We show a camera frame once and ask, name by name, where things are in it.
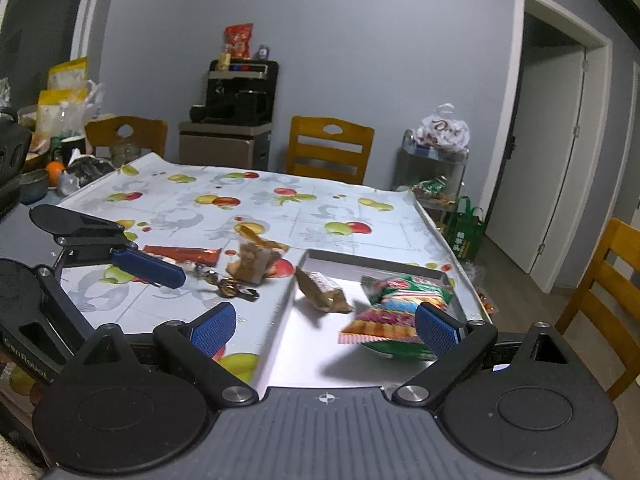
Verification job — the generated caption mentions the orange-red long snack bar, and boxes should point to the orange-red long snack bar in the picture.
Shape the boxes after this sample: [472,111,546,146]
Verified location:
[143,245,220,266]

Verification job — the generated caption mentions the dark candies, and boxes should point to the dark candies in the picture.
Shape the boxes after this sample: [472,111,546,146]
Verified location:
[193,263,259,302]

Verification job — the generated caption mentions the clear bag of brown biscuits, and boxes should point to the clear bag of brown biscuits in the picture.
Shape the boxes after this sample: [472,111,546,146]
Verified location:
[226,226,290,285]

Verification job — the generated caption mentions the dark ceramic bowl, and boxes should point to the dark ceramic bowl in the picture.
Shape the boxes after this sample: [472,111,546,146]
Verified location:
[20,169,49,205]

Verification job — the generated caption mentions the orange fruit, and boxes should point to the orange fruit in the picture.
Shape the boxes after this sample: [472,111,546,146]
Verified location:
[46,160,65,188]

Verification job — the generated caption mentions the green chips bag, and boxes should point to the green chips bag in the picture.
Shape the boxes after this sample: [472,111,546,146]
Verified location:
[360,274,454,361]

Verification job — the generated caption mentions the fruit pattern tablecloth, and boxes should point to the fruit pattern tablecloth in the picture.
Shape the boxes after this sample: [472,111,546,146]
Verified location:
[63,154,486,389]

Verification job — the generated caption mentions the grey shallow tray box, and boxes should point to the grey shallow tray box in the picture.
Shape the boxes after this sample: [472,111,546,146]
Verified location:
[248,248,490,395]

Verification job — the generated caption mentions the green shopping bag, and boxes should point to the green shopping bag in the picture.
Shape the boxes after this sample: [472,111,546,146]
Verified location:
[445,196,486,262]

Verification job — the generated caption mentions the wooden chair left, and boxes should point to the wooden chair left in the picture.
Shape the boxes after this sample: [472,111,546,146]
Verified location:
[85,116,168,157]

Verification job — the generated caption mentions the yellow bags pile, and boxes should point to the yellow bags pile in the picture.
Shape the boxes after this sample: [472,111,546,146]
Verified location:
[30,56,105,153]

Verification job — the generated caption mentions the brown paper snack packet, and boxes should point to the brown paper snack packet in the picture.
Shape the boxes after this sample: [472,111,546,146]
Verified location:
[295,268,354,313]

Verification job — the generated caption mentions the wooden chair right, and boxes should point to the wooden chair right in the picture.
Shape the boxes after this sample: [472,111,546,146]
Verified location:
[555,218,639,401]

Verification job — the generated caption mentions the black water dispenser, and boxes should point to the black water dispenser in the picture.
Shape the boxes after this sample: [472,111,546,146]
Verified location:
[179,58,279,170]

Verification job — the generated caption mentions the metal shelf cart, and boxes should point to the metal shelf cart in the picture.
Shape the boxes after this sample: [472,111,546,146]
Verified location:
[392,130,469,229]

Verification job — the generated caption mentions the white Dove plastic bag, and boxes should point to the white Dove plastic bag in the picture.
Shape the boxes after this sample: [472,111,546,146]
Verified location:
[413,103,471,153]

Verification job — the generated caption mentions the red snack bag on dispenser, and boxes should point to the red snack bag on dispenser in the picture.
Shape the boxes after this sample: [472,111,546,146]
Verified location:
[224,23,253,58]

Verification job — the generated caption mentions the white door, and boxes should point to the white door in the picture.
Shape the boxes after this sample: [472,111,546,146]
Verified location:
[486,46,585,273]

